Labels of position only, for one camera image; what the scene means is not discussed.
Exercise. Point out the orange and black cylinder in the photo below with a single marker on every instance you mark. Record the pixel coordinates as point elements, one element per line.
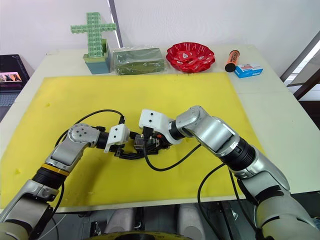
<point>232,60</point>

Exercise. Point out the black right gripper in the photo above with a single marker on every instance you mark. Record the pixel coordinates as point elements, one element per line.
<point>163,142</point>

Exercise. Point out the yellow foam mat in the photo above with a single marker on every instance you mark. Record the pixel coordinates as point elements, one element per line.
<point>140,100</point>

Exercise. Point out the red plastic bowl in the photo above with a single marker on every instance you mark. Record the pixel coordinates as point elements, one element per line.
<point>190,57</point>

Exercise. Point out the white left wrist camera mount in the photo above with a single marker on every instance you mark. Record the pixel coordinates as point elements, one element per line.
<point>117,133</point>

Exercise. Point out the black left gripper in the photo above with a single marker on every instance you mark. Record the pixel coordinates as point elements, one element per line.
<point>119,150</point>

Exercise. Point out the blue and white carton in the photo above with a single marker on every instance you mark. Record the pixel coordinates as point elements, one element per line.
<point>248,70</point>

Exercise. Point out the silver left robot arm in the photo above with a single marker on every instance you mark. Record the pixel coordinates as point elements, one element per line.
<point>65,149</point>

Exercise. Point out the green cross-shaped box stack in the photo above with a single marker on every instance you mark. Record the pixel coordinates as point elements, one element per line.
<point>94,32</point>

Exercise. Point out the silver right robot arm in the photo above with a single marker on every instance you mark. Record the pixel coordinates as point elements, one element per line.
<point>215,130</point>

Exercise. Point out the green pack in plastic bag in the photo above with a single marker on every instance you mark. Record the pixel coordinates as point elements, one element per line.
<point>138,60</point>

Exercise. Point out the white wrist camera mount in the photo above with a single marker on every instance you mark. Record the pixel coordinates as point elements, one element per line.
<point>153,117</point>
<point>117,133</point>

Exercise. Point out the grey rounded robot foot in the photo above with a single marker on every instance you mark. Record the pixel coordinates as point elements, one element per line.
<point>191,222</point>
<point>119,223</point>

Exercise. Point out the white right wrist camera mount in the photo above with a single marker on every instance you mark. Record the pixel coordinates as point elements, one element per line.
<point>153,117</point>

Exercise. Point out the yellow and black round disc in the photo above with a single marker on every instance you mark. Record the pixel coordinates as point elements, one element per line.
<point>140,236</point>

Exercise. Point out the grey metal frame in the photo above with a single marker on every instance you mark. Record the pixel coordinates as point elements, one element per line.
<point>303,62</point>

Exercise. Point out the clear black fuse box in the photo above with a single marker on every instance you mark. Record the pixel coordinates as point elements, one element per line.
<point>140,143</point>

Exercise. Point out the grey vertical wall strip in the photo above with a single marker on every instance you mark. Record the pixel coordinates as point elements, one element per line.
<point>116,22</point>

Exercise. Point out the open laptop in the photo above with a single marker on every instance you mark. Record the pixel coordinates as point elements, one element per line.
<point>11,82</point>

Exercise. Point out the teal plastic container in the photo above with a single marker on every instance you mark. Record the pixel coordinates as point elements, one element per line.
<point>98,65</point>

